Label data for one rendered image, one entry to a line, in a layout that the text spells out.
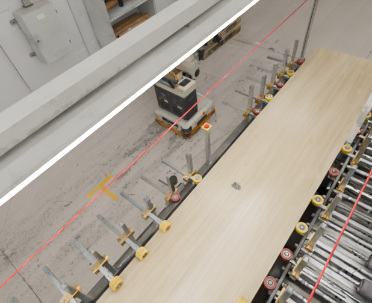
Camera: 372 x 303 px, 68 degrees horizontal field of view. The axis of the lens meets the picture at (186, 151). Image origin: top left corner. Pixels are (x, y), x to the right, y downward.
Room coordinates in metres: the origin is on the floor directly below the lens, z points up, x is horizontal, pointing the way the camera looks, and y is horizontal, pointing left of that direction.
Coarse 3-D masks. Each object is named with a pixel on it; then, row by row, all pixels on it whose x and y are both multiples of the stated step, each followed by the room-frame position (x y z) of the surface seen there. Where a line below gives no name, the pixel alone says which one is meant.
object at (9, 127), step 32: (192, 0) 1.01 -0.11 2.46; (128, 32) 0.85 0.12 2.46; (160, 32) 0.86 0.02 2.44; (96, 64) 0.70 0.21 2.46; (128, 64) 0.75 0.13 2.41; (32, 96) 0.60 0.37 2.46; (64, 96) 0.60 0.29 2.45; (0, 128) 0.50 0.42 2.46; (32, 128) 0.52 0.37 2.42; (320, 192) 1.43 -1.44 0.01
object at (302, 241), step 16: (352, 192) 1.09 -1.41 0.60; (368, 192) 1.01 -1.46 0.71; (320, 208) 0.89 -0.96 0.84; (336, 208) 0.92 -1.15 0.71; (320, 224) 0.81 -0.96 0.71; (336, 224) 0.79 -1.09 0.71; (368, 224) 0.75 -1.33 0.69; (304, 240) 0.66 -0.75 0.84; (320, 240) 0.68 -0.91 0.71; (352, 240) 0.68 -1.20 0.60; (368, 240) 0.63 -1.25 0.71; (320, 256) 0.60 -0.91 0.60; (352, 256) 0.54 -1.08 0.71; (304, 272) 0.48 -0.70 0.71; (352, 272) 0.43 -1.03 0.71; (304, 288) 0.38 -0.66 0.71; (320, 288) 0.37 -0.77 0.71; (352, 288) 0.33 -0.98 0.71
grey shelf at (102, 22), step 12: (84, 0) 3.99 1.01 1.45; (96, 0) 3.78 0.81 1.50; (132, 0) 4.24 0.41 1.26; (144, 0) 4.20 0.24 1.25; (96, 12) 3.85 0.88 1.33; (108, 12) 3.97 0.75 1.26; (120, 12) 3.91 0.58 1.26; (132, 12) 4.56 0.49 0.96; (144, 12) 4.53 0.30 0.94; (156, 12) 4.32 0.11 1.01; (96, 24) 3.93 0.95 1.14; (108, 24) 3.72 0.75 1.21; (96, 36) 4.01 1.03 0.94; (108, 36) 3.78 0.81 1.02
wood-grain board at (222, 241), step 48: (288, 96) 2.13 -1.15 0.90; (336, 96) 2.02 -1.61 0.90; (240, 144) 1.59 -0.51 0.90; (288, 144) 1.50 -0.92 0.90; (336, 144) 1.42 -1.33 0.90; (192, 192) 1.17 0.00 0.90; (240, 192) 1.10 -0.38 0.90; (288, 192) 1.03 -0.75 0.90; (192, 240) 0.77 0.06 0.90; (240, 240) 0.71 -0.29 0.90; (144, 288) 0.50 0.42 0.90; (192, 288) 0.45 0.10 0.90; (240, 288) 0.41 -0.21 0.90
